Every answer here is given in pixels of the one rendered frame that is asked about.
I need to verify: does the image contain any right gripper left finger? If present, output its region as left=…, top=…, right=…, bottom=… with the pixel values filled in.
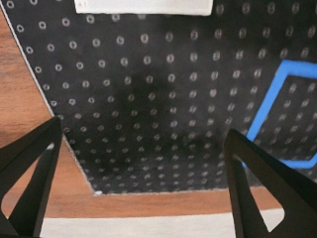
left=0, top=116, right=63, bottom=237

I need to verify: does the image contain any blue tape outline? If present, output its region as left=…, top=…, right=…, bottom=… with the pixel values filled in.
left=246, top=64, right=317, bottom=170

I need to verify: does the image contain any black perforated breadboard plate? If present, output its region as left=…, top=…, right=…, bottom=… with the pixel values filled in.
left=0, top=0, right=317, bottom=197

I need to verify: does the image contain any white rectangular frame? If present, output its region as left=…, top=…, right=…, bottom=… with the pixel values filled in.
left=75, top=0, right=213, bottom=16

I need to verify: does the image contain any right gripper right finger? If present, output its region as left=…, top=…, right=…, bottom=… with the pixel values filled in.
left=223, top=128, right=317, bottom=238

